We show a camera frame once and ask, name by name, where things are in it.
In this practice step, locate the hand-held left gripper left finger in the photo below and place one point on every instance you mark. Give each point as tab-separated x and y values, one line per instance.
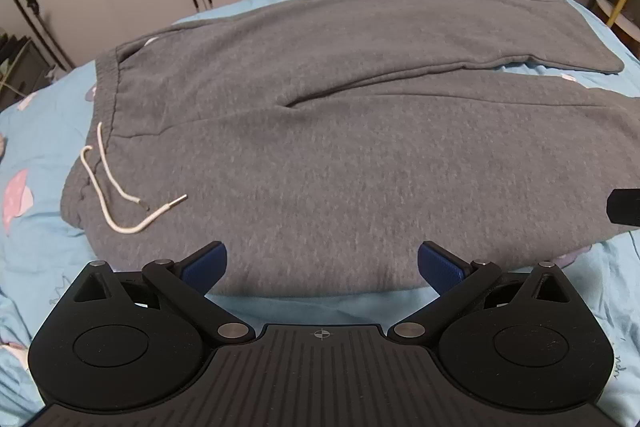
206	266

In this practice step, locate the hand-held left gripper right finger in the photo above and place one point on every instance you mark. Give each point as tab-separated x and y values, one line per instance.
440	268

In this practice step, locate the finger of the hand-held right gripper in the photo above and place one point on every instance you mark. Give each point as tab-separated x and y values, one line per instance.
626	208

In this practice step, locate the grey pants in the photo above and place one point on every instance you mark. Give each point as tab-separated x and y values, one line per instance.
325	147

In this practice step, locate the blue mushroom print bed sheet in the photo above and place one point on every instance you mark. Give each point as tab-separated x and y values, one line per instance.
40	247

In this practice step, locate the black file rack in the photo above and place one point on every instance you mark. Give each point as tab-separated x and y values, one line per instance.
22	62

